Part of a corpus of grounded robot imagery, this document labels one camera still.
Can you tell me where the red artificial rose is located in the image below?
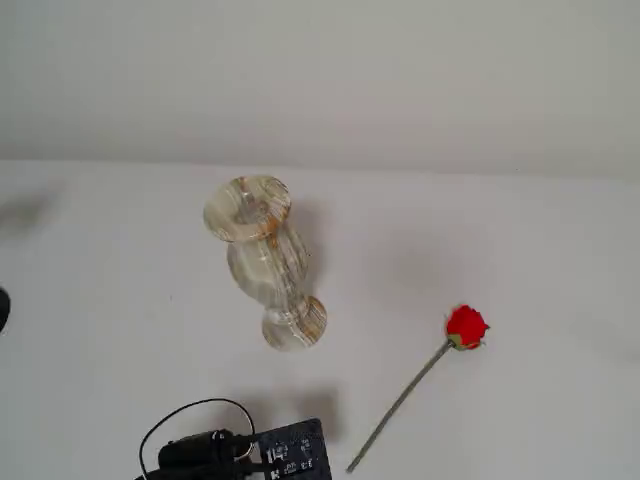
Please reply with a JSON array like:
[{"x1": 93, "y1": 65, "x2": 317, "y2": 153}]
[{"x1": 345, "y1": 303, "x2": 491, "y2": 474}]

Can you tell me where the marbled onyx stone vase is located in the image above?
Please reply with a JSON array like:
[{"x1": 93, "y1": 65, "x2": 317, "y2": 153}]
[{"x1": 202, "y1": 173, "x2": 330, "y2": 353}]

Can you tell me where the thin black cable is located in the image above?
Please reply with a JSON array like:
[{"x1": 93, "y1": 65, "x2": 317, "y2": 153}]
[{"x1": 138, "y1": 397, "x2": 257, "y2": 480}]

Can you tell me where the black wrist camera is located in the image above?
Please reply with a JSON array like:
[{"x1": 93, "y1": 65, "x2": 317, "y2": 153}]
[{"x1": 157, "y1": 428, "x2": 257, "y2": 480}]

